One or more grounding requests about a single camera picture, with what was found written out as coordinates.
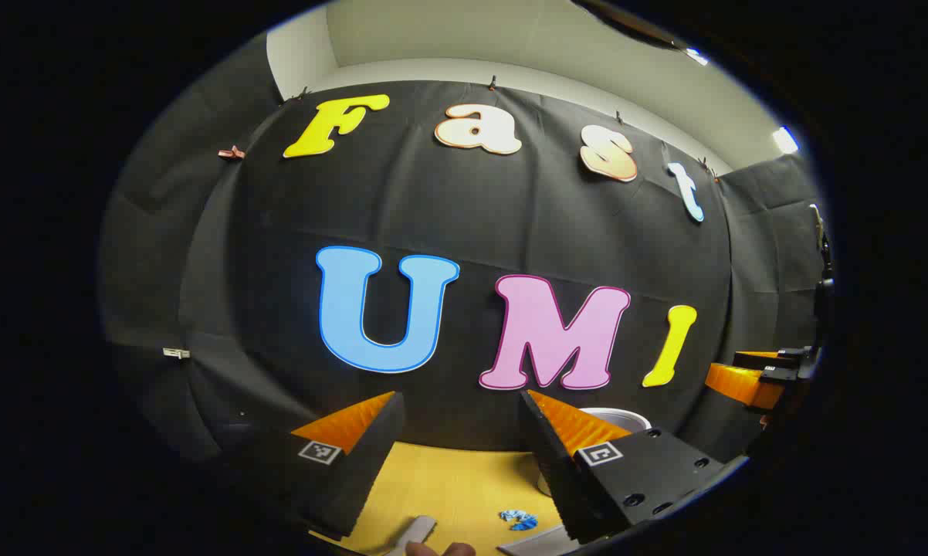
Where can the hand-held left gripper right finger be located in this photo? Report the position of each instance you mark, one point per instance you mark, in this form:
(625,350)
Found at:
(558,479)

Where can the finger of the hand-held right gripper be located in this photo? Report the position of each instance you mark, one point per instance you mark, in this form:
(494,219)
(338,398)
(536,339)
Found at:
(742,384)
(753,356)

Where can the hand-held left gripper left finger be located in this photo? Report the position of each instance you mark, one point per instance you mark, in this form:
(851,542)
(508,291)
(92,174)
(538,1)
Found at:
(360,471)

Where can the dark blue paper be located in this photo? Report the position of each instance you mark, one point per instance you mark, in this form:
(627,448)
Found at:
(524,524)

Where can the light blue paper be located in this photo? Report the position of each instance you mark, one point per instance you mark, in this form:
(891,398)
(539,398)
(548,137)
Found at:
(513,515)

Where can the grey dustpan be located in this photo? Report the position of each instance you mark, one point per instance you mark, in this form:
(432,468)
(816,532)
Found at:
(537,547)

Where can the small grey broom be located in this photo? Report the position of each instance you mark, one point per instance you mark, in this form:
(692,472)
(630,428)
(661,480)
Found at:
(418,531)

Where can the white ribbed garbage bin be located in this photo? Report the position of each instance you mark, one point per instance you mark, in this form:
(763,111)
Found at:
(626,421)

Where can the yellow wooden desktop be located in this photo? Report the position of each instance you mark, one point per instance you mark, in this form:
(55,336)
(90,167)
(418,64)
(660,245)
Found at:
(456,486)

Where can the white cloth clip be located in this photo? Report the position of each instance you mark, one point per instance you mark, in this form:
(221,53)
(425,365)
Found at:
(176,353)

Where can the bright ceiling light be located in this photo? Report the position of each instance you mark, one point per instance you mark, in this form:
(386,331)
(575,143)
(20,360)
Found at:
(785,140)
(696,56)

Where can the orange cloth clip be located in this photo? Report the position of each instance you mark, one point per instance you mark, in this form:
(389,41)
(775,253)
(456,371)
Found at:
(231,153)

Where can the dark ceiling fixture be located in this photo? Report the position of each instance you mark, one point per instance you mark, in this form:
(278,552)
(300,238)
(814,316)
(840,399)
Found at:
(626,22)

